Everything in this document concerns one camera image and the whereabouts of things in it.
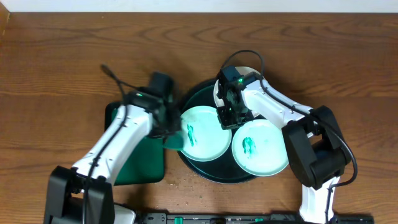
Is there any white plate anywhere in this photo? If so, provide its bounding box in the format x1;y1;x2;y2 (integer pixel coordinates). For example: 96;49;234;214
181;106;232;162
231;119;289;177
213;65;264;126

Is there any green sponge cloth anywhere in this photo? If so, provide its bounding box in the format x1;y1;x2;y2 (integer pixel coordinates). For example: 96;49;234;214
163;131;184;151

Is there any white plate top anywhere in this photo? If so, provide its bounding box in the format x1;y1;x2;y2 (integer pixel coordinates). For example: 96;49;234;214
213;65;264;126

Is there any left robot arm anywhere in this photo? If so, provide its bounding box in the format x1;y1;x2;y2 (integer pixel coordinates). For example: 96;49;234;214
44;88;180;223

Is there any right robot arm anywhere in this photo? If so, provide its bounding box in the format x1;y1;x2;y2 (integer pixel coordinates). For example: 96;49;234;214
213;72;358;223

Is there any round black tray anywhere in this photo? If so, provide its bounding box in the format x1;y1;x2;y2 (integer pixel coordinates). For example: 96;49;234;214
179;80;259;184

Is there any green rectangular tray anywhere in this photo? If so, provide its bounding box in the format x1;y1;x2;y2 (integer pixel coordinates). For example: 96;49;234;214
100;105;165;185

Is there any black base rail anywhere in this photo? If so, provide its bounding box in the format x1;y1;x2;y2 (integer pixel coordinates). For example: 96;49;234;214
136;211;375;224

